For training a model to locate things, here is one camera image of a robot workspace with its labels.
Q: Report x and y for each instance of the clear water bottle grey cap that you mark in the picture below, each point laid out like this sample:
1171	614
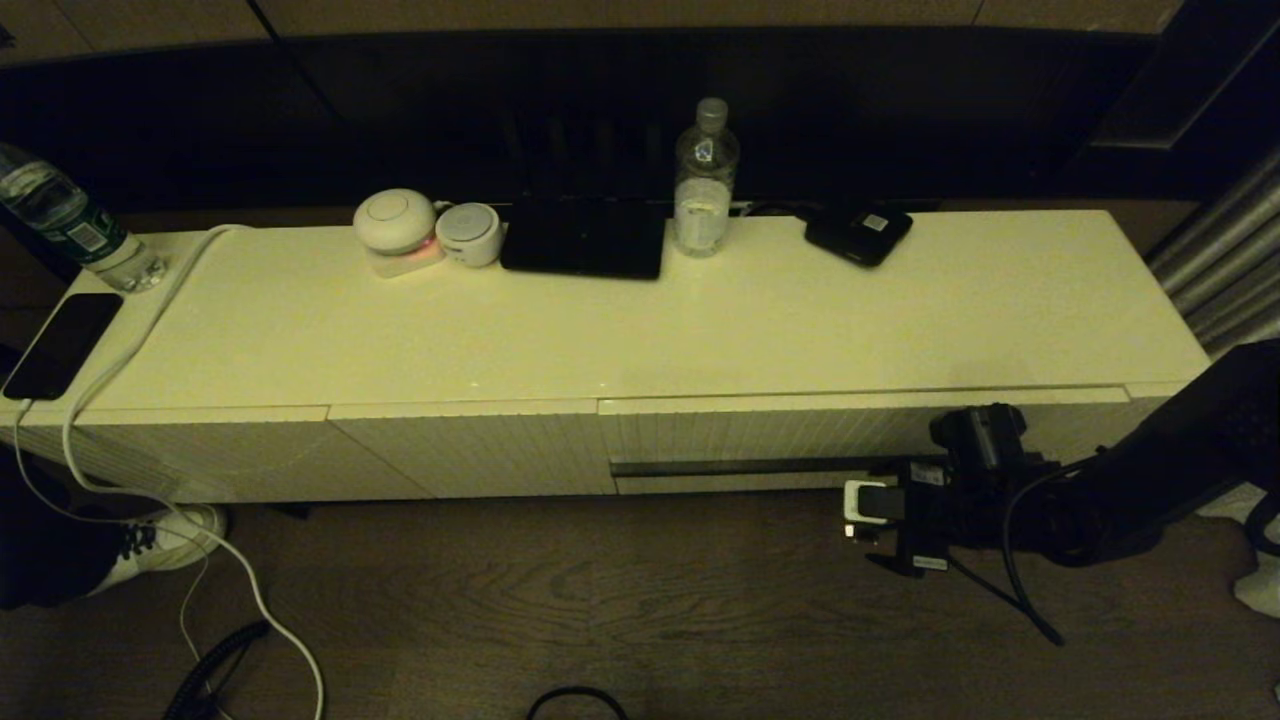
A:
705	180

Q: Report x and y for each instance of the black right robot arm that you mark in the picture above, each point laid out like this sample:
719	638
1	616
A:
1180	450

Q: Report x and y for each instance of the water bottle green label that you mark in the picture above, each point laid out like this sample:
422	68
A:
70	222

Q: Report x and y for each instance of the white low cabinet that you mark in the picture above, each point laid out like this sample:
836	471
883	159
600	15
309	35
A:
400	340

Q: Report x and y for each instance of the grey curtain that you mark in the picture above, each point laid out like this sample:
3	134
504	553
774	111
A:
1230	270

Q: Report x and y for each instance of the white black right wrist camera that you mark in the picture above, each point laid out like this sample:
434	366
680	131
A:
870	505

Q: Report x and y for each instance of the small white round speaker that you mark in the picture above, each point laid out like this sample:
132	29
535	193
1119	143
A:
468	233

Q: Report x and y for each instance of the black flat set-top box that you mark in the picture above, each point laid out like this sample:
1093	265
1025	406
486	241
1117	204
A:
580	243

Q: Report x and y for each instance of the black smartphone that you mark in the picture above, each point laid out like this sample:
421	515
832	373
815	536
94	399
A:
62	343

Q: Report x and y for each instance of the white drawer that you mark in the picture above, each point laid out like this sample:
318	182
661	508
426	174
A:
760	430

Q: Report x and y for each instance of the large white round lamp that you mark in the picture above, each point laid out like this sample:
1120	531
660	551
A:
395	220

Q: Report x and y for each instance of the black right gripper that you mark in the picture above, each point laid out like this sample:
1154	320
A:
960	510

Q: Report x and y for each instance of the small black router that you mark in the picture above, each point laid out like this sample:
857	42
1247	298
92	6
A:
858	236

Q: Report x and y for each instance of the white sneaker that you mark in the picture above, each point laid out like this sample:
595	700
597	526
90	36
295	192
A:
180	535

